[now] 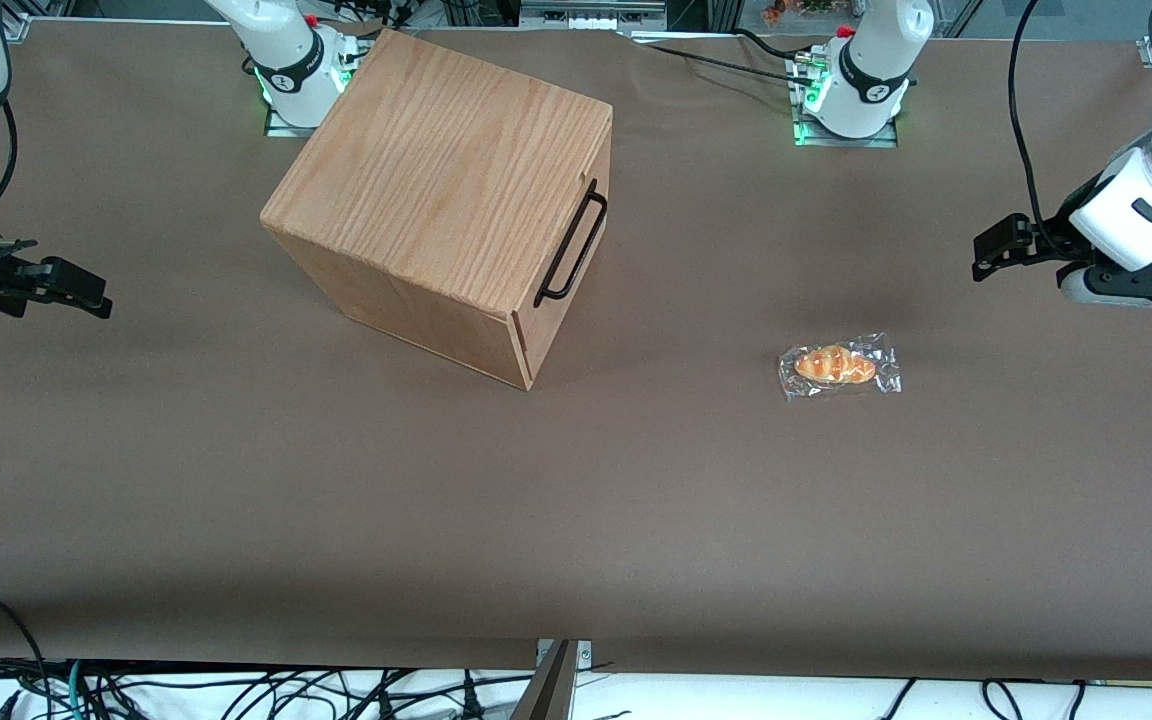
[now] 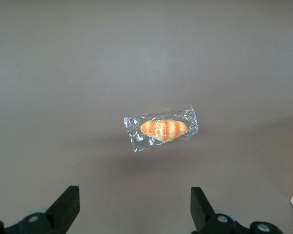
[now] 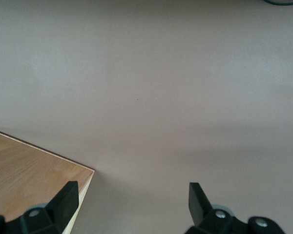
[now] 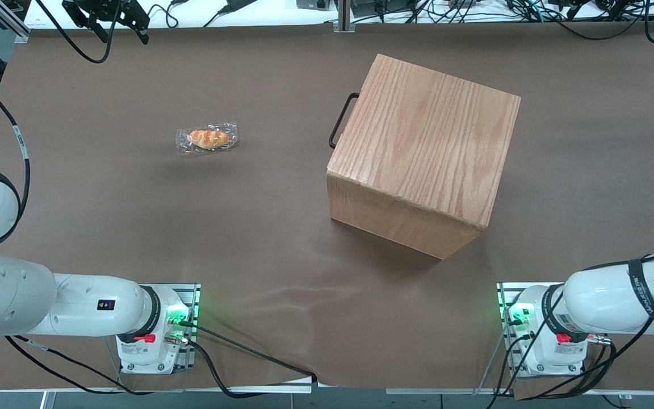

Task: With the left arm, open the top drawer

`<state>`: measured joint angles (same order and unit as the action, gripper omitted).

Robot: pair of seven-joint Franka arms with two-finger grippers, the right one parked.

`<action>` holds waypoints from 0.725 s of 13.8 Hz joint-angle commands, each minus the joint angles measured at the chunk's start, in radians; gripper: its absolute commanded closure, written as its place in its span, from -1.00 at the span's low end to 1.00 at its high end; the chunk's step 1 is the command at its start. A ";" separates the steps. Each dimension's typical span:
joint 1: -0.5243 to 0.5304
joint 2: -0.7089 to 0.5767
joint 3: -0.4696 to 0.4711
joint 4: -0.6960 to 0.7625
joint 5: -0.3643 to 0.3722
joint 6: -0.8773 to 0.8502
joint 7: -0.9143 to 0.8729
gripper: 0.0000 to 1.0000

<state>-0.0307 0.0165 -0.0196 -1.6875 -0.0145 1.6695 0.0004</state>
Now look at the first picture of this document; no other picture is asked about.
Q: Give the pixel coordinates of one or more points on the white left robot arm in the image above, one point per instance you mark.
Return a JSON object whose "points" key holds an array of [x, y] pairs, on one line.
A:
{"points": [[871, 80]]}

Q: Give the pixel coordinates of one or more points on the aluminium frame profile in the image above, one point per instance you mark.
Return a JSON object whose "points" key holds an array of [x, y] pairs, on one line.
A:
{"points": [[1149, 52]]}

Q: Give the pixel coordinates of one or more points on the wooden drawer cabinet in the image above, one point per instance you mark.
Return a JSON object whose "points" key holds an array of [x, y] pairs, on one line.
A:
{"points": [[436, 170]]}

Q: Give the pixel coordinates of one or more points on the metal camera bracket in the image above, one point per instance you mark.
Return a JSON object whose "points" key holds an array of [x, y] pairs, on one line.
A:
{"points": [[556, 690]]}

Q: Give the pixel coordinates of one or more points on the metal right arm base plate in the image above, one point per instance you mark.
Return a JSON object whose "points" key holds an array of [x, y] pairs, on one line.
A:
{"points": [[281, 128]]}

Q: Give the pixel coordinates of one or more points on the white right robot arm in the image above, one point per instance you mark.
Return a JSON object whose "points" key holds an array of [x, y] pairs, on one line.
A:
{"points": [[286, 70]]}

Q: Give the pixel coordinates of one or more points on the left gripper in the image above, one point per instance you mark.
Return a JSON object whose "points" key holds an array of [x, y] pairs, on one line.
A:
{"points": [[1058, 236]]}

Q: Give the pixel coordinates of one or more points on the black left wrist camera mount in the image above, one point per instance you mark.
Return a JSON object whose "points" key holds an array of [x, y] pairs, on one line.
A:
{"points": [[1136, 285]]}

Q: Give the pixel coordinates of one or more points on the grey equipment box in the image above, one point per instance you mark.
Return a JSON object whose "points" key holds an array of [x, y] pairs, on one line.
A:
{"points": [[591, 14]]}

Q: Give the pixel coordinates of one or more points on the bread in clear wrapper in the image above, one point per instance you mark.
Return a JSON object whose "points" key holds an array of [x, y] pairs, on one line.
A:
{"points": [[836, 365]]}

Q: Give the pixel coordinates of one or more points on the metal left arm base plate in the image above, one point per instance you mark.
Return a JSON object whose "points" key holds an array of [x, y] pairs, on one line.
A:
{"points": [[886, 138]]}

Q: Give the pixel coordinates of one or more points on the wooden drawer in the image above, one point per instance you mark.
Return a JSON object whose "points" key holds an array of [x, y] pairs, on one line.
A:
{"points": [[574, 240]]}

